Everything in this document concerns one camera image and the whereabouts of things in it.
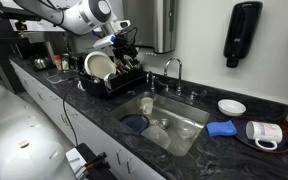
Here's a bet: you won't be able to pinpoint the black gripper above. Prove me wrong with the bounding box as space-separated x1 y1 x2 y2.
112 31 143 70

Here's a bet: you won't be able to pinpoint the chrome faucet lever handle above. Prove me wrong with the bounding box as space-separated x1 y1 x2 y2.
187 89 208 102
159 83 171 93

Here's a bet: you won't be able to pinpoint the small chrome side faucet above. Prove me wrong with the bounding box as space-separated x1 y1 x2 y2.
145 70 157 93

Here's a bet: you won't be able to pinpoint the chrome sink faucet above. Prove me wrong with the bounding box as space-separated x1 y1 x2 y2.
163 56 184 96

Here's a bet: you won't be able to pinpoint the black dish rack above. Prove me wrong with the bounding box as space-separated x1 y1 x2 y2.
77 63 148 100

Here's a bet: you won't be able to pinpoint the large cream round plate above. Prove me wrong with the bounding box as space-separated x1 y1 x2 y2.
83 50 118 81

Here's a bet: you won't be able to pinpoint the steel paper towel dispenser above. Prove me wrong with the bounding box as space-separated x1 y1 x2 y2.
121 0 179 55

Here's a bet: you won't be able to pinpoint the cream ceramic mug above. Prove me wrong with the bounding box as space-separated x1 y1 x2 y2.
140 96 155 116

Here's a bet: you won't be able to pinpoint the dark blue round plate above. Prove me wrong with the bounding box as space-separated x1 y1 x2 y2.
120 113 151 135

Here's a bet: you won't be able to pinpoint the clear glass jar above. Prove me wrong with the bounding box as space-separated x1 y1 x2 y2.
61 52 71 72

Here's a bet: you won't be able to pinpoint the stainless steel sink basin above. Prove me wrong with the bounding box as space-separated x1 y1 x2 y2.
109 91 211 158

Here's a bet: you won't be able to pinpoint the metal sink drain strainer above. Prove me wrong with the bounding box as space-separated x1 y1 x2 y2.
156 117 174 131

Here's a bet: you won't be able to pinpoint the red lidded spice jar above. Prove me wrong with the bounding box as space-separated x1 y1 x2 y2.
52 54 64 71

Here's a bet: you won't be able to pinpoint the clear plastic container lid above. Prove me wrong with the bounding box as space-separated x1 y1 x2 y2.
140 124 173 150

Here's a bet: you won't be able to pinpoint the clear glass bowl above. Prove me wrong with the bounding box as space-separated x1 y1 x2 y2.
175 118 199 141

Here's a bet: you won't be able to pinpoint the steel kettle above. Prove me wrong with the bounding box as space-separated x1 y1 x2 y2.
31 55 54 71

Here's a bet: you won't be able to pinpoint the white base cabinets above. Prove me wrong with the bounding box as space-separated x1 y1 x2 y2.
9 59 167 180

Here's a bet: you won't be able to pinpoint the red black clamp tool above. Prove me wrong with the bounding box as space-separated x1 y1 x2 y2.
83 151 109 172

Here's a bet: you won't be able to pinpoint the white ceramic bowl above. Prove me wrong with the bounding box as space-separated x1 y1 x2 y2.
217 98 248 118

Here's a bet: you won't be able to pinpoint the blue sponge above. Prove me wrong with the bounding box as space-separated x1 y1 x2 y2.
205 119 239 139

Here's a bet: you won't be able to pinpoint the dark saucer plate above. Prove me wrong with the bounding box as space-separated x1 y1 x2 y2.
231 117 288 155

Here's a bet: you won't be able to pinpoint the white printed mug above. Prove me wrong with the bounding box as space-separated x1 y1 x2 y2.
245 120 284 152

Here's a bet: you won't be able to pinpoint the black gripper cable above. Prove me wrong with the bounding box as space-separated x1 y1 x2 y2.
116 25 140 46

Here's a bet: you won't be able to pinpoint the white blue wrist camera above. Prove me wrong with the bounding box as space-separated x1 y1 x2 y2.
93 34 118 50

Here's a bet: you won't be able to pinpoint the black power cable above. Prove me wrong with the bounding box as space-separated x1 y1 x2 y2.
61 77 82 148

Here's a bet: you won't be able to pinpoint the black wall soap dispenser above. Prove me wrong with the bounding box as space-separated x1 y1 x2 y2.
222 0 264 69

